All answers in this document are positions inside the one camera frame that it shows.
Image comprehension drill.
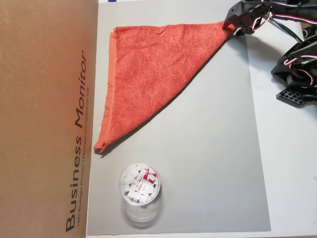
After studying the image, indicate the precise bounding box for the clear plastic jar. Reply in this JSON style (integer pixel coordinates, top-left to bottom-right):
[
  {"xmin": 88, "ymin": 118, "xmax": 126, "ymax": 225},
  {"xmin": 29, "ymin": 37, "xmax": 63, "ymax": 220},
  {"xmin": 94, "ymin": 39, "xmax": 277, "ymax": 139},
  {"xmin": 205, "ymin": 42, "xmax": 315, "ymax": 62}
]
[{"xmin": 118, "ymin": 162, "xmax": 164, "ymax": 229}]

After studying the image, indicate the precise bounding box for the red white gripper servo wire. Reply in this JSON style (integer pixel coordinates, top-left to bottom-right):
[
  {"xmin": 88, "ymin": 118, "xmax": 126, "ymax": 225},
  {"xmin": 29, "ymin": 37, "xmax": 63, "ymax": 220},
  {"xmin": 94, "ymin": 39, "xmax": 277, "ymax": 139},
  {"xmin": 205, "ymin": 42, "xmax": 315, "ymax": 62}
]
[{"xmin": 252, "ymin": 9, "xmax": 273, "ymax": 31}]

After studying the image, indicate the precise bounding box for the red white label card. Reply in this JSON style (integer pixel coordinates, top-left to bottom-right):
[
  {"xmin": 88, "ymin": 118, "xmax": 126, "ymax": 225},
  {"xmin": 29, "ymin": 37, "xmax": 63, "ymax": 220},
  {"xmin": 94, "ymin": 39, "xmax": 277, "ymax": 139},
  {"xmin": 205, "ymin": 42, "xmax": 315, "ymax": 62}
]
[{"xmin": 136, "ymin": 168, "xmax": 159, "ymax": 196}]

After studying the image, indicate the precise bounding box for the grey table mat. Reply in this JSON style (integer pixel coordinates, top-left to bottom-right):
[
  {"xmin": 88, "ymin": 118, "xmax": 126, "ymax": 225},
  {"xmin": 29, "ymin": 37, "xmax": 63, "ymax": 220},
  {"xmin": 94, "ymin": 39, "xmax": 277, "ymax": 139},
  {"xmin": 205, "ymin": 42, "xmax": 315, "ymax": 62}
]
[{"xmin": 86, "ymin": 2, "xmax": 272, "ymax": 236}]

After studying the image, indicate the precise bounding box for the black round knob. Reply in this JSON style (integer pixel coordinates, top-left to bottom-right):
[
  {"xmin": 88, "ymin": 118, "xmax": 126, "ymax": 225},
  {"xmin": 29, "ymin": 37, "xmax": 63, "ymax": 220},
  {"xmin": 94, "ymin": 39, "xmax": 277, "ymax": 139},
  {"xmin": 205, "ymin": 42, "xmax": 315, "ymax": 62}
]
[{"xmin": 302, "ymin": 26, "xmax": 317, "ymax": 38}]

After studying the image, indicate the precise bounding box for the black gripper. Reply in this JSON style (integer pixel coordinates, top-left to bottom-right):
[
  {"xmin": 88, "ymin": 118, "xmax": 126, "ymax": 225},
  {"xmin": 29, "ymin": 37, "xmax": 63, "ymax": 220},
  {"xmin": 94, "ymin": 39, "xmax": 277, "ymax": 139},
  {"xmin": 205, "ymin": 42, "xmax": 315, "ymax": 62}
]
[{"xmin": 221, "ymin": 0, "xmax": 273, "ymax": 37}]

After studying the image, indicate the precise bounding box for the orange terry towel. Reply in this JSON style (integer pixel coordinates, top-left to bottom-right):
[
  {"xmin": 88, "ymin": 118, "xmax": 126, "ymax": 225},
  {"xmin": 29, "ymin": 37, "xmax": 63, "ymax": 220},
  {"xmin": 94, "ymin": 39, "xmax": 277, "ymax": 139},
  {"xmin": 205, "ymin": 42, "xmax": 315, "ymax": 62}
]
[{"xmin": 93, "ymin": 21, "xmax": 236, "ymax": 157}]

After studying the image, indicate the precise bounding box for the brown cardboard monitor box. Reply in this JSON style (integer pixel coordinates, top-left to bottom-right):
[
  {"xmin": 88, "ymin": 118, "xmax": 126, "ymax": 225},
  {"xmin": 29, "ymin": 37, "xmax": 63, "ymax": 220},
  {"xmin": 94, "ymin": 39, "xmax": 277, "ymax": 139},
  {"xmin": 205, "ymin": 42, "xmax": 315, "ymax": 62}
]
[{"xmin": 0, "ymin": 0, "xmax": 99, "ymax": 238}]

